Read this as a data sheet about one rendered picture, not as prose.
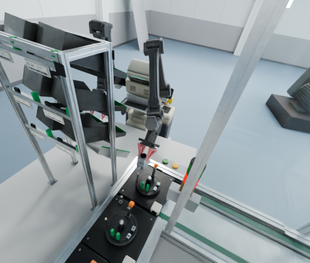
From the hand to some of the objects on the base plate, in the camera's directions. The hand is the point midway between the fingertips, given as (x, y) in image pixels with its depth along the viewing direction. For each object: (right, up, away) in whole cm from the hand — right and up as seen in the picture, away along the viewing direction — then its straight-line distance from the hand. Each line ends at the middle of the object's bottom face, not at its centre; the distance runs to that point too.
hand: (143, 157), depth 85 cm
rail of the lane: (+32, -27, +18) cm, 45 cm away
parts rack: (-37, -18, +15) cm, 44 cm away
